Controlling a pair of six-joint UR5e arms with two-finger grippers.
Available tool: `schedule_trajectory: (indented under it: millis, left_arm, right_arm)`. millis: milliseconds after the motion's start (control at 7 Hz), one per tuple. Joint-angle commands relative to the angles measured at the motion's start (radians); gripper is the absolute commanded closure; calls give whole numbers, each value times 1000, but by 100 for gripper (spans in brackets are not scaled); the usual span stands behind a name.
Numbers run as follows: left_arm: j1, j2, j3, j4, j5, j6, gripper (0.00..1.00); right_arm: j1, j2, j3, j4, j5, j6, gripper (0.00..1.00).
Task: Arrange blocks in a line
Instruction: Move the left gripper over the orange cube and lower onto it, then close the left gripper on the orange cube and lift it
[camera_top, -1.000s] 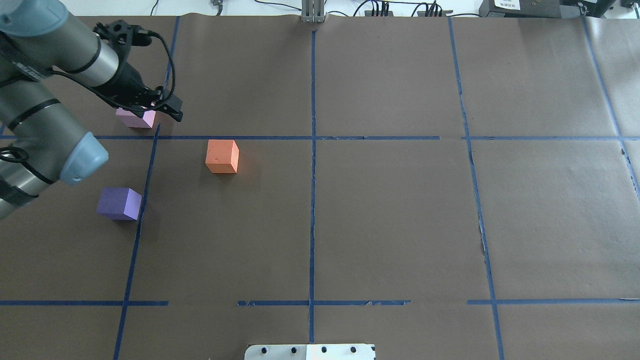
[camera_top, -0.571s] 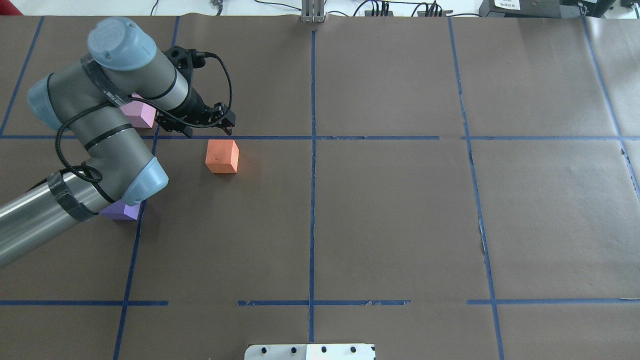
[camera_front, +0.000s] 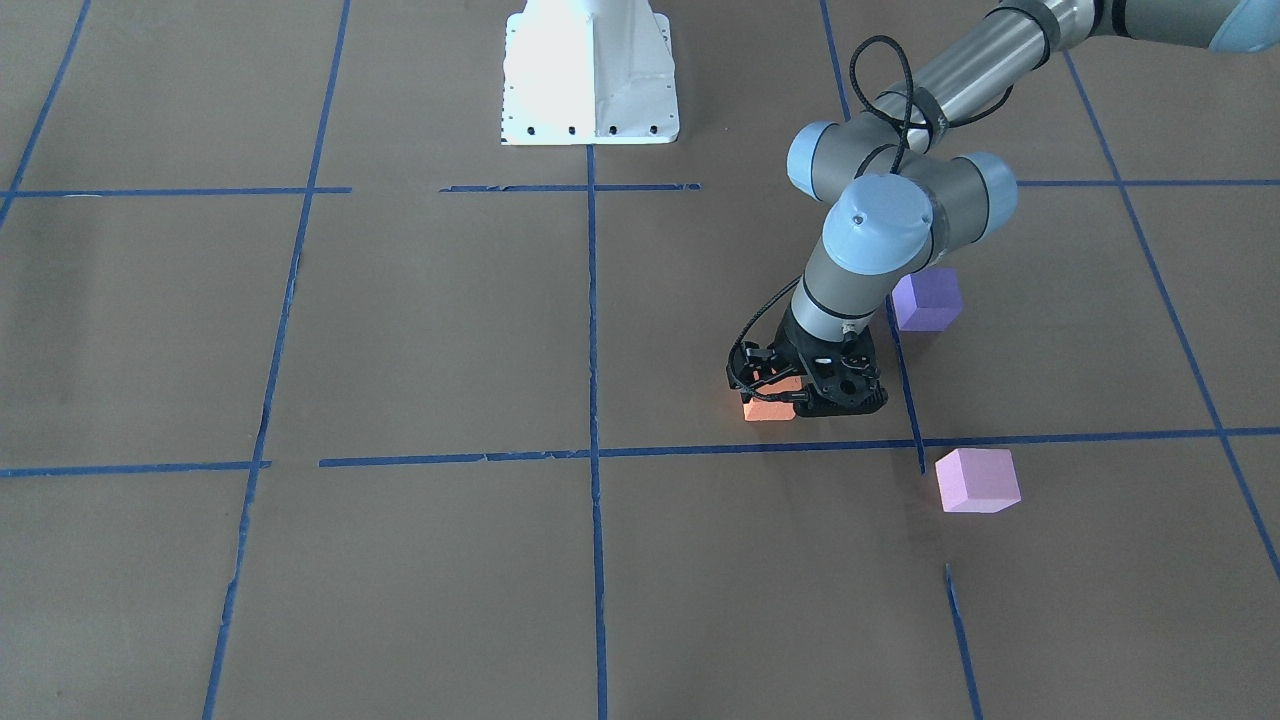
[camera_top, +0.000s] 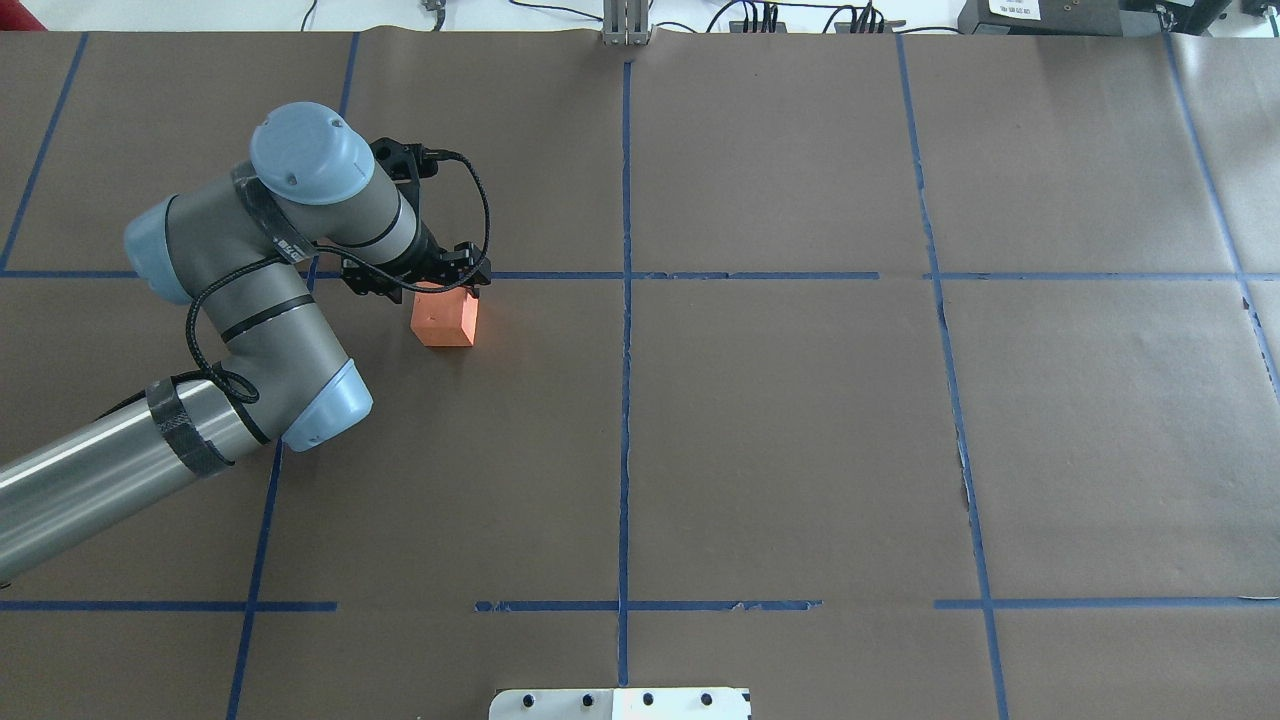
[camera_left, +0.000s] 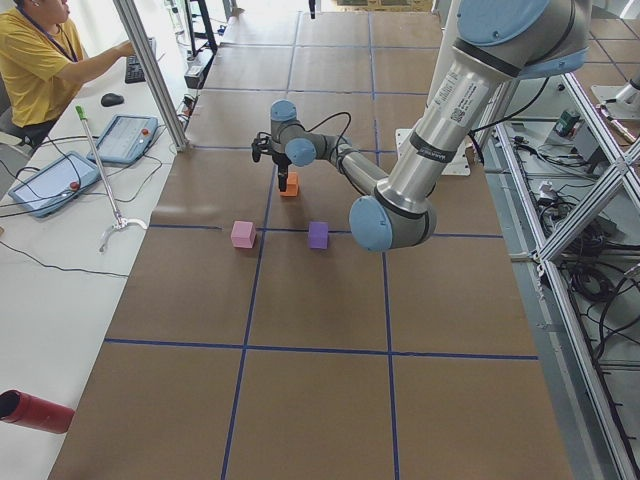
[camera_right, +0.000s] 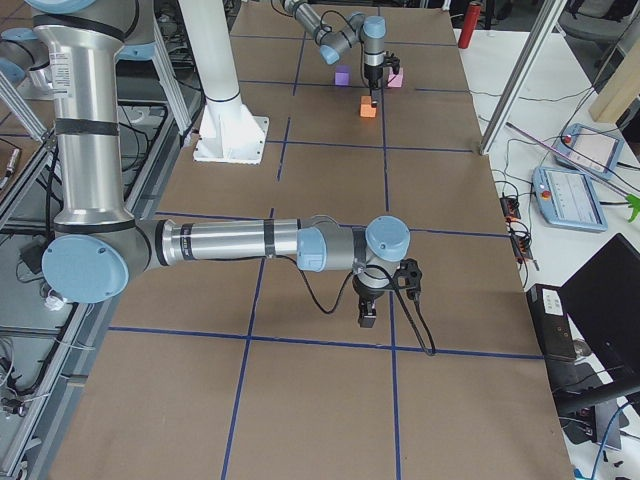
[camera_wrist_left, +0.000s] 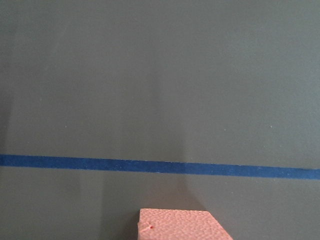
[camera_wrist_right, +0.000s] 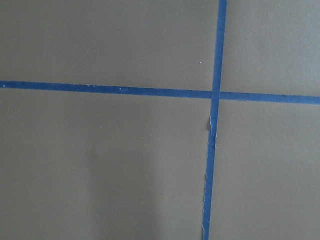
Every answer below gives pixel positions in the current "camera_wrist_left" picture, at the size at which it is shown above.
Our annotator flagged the orange foam cube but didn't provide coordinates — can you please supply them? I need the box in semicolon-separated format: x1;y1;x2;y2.
137;208;232;240

